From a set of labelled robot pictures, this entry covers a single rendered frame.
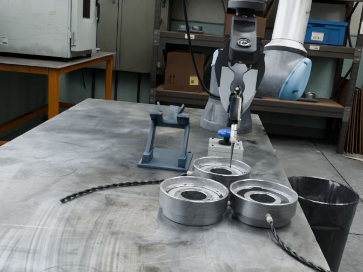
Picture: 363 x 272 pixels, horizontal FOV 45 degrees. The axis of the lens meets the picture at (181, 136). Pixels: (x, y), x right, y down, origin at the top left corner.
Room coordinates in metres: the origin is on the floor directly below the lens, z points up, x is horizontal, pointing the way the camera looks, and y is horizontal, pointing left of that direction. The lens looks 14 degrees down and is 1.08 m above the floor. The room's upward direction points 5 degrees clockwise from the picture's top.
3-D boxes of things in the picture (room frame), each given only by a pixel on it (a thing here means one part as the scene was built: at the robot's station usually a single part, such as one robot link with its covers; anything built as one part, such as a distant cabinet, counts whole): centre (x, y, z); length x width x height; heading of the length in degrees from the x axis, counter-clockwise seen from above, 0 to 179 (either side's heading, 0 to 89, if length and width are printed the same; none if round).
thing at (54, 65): (3.29, 1.01, 0.39); 1.50 x 0.62 x 0.78; 177
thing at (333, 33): (4.30, -1.17, 1.11); 0.52 x 0.38 x 0.22; 87
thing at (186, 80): (4.34, 0.02, 0.64); 0.49 x 0.40 x 0.37; 92
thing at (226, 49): (0.87, -0.10, 1.07); 0.09 x 0.08 x 0.12; 174
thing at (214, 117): (1.23, -0.13, 0.85); 0.15 x 0.15 x 0.10
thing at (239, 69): (1.23, -0.13, 0.97); 0.13 x 0.12 x 0.14; 65
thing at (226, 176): (0.74, -0.08, 0.82); 0.10 x 0.10 x 0.04
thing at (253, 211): (0.63, -0.13, 0.82); 0.10 x 0.10 x 0.04
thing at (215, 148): (0.89, -0.10, 0.82); 0.08 x 0.07 x 0.05; 177
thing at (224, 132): (0.88, -0.09, 0.85); 0.04 x 0.04 x 0.05
